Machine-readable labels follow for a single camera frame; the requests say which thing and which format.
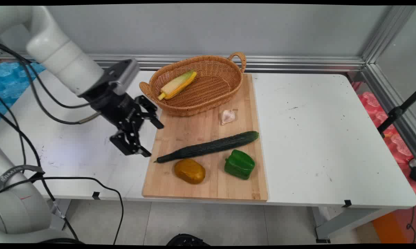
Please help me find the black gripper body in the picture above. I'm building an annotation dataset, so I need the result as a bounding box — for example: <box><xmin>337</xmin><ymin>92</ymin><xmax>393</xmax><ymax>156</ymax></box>
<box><xmin>79</xmin><ymin>82</ymin><xmax>141</xmax><ymax>132</ymax></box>

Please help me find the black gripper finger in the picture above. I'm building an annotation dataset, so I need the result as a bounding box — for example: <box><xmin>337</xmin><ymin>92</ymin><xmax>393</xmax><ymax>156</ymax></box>
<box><xmin>110</xmin><ymin>128</ymin><xmax>152</xmax><ymax>158</ymax></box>
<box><xmin>135</xmin><ymin>95</ymin><xmax>165</xmax><ymax>130</ymax></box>

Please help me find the yellow corn cob with husk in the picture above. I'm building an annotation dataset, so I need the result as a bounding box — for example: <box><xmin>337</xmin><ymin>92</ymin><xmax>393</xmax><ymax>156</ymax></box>
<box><xmin>157</xmin><ymin>70</ymin><xmax>197</xmax><ymax>101</ymax></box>

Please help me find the woven wicker basket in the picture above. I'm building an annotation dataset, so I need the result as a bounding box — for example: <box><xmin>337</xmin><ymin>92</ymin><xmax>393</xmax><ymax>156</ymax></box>
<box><xmin>139</xmin><ymin>52</ymin><xmax>247</xmax><ymax>117</ymax></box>

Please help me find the yellow-brown potato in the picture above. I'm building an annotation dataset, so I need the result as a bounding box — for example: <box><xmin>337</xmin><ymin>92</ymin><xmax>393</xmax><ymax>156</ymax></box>
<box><xmin>174</xmin><ymin>158</ymin><xmax>206</xmax><ymax>184</ymax></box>

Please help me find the dark green cucumber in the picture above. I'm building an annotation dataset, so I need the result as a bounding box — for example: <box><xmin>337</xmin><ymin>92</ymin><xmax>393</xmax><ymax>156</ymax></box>
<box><xmin>154</xmin><ymin>131</ymin><xmax>260</xmax><ymax>164</ymax></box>

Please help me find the white garlic bulb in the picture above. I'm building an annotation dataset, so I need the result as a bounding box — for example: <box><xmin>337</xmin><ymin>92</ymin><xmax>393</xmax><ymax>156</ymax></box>
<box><xmin>221</xmin><ymin>109</ymin><xmax>237</xmax><ymax>126</ymax></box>

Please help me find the bamboo cutting board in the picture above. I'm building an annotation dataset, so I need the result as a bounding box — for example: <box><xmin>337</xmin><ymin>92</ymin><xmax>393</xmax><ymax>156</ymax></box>
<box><xmin>142</xmin><ymin>73</ymin><xmax>269</xmax><ymax>203</ymax></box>

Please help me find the grey metal table leg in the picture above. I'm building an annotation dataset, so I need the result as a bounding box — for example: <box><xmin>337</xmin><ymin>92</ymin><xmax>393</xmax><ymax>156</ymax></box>
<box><xmin>312</xmin><ymin>206</ymin><xmax>399</xmax><ymax>244</ymax></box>
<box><xmin>48</xmin><ymin>199</ymin><xmax>72</xmax><ymax>231</ymax></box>

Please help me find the green bell pepper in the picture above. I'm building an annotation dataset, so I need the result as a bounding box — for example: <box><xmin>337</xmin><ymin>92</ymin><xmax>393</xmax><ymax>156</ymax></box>
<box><xmin>224</xmin><ymin>149</ymin><xmax>256</xmax><ymax>180</ymax></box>

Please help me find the blue bubble wrap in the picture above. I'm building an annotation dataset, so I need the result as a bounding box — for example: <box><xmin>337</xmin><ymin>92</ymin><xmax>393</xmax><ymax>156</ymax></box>
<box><xmin>0</xmin><ymin>61</ymin><xmax>46</xmax><ymax>121</ymax></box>

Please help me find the black round object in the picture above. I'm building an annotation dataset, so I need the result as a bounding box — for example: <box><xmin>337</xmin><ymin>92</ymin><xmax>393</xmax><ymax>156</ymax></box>
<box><xmin>166</xmin><ymin>233</ymin><xmax>211</xmax><ymax>246</ymax></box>

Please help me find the black tripod stand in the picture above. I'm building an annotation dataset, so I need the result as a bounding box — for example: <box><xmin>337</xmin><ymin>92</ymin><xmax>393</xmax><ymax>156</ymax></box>
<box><xmin>377</xmin><ymin>88</ymin><xmax>416</xmax><ymax>139</ymax></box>

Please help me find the pink bubble wrap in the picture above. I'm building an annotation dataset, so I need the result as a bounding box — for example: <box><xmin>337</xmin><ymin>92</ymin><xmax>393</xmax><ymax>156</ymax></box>
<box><xmin>351</xmin><ymin>81</ymin><xmax>416</xmax><ymax>196</ymax></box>

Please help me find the orange floor sheet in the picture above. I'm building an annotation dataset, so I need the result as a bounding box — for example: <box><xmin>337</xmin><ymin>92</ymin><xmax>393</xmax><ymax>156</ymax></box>
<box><xmin>371</xmin><ymin>194</ymin><xmax>416</xmax><ymax>244</ymax></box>

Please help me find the black power adapter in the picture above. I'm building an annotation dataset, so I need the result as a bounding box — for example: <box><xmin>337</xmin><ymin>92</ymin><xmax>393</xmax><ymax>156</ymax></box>
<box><xmin>408</xmin><ymin>158</ymin><xmax>416</xmax><ymax>184</ymax></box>

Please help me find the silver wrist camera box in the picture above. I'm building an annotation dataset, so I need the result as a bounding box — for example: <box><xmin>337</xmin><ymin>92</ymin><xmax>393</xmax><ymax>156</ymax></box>
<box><xmin>102</xmin><ymin>58</ymin><xmax>140</xmax><ymax>96</ymax></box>

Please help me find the black cable with silver plug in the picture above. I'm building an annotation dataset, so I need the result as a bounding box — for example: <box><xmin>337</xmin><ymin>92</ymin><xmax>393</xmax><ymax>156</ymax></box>
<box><xmin>0</xmin><ymin>42</ymin><xmax>102</xmax><ymax>125</ymax></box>

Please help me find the grey printed strap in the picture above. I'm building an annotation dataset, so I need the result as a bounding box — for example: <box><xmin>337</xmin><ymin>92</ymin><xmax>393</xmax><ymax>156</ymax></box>
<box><xmin>0</xmin><ymin>165</ymin><xmax>45</xmax><ymax>191</ymax></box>

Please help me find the long horizontal aluminium frame rail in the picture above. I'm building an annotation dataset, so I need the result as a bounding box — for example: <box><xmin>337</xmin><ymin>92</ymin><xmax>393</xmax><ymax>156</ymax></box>
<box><xmin>0</xmin><ymin>53</ymin><xmax>366</xmax><ymax>73</ymax></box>

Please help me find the short side aluminium frame rail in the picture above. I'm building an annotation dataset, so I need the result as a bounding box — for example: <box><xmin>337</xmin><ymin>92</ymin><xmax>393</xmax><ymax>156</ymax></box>
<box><xmin>361</xmin><ymin>63</ymin><xmax>416</xmax><ymax>161</ymax></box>

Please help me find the upright aluminium frame post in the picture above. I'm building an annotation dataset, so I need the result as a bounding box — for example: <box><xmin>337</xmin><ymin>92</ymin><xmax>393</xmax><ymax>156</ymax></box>
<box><xmin>361</xmin><ymin>5</ymin><xmax>416</xmax><ymax>65</ymax></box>

